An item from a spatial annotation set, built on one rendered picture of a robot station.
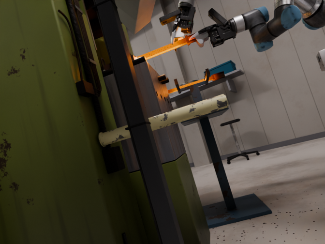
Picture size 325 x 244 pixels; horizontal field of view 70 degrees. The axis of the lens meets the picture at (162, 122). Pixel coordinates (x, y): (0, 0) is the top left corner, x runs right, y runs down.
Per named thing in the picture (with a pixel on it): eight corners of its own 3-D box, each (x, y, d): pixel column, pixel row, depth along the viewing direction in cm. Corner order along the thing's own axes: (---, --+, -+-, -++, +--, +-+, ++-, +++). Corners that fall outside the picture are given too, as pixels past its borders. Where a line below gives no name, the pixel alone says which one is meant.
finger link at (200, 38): (191, 46, 109) (210, 39, 108) (187, 35, 110) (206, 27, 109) (192, 49, 112) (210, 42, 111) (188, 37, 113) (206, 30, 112)
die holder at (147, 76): (185, 151, 134) (164, 79, 138) (175, 160, 96) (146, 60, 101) (100, 176, 144) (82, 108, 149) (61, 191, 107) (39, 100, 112)
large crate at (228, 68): (238, 73, 379) (235, 63, 381) (234, 70, 350) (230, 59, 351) (213, 83, 401) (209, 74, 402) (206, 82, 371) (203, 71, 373)
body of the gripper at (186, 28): (189, 28, 110) (195, 4, 110) (172, 26, 112) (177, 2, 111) (191, 35, 117) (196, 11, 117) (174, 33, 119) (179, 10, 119)
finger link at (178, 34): (181, 41, 107) (186, 26, 110) (169, 39, 108) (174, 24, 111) (182, 46, 109) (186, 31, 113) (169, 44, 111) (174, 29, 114)
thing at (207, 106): (228, 109, 75) (223, 93, 76) (229, 107, 70) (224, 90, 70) (108, 146, 84) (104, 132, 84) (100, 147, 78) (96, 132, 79)
